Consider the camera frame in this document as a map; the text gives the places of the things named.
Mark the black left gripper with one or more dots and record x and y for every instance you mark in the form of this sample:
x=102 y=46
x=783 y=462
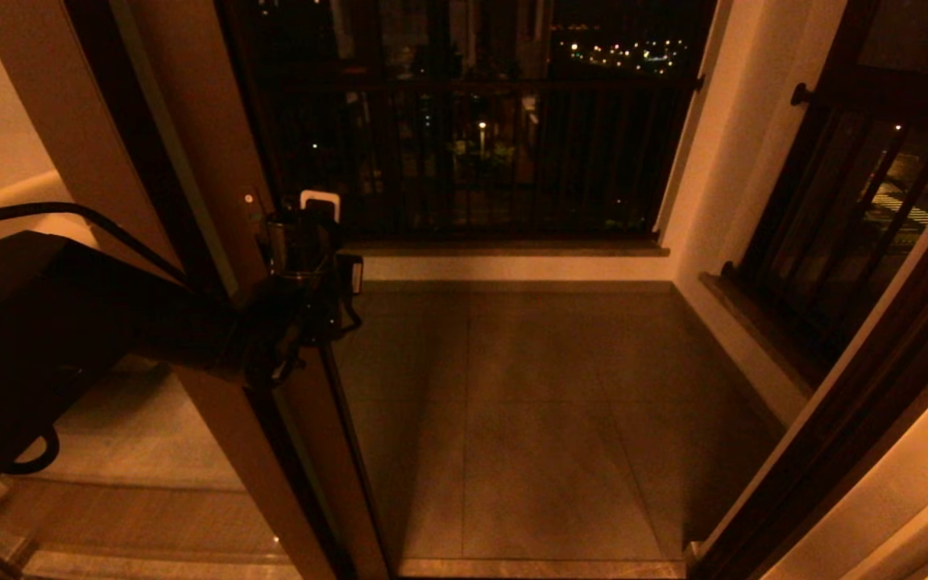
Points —
x=351 y=274

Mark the brown framed sliding glass door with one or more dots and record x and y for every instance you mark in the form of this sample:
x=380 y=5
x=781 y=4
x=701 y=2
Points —
x=214 y=121

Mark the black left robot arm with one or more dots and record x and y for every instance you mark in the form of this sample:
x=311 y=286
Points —
x=69 y=322

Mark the dark stone window sill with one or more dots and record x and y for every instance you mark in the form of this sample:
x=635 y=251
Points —
x=770 y=334
x=512 y=247

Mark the metal door floor track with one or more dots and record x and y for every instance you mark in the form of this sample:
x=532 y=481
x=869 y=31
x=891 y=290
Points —
x=544 y=568

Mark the dark brown door jamb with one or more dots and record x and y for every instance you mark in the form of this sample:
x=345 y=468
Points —
x=834 y=483

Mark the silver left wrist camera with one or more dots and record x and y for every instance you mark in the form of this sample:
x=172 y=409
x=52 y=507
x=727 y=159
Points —
x=321 y=203

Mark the fixed brown door frame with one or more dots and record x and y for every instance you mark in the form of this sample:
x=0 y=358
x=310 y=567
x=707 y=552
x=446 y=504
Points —
x=53 y=105

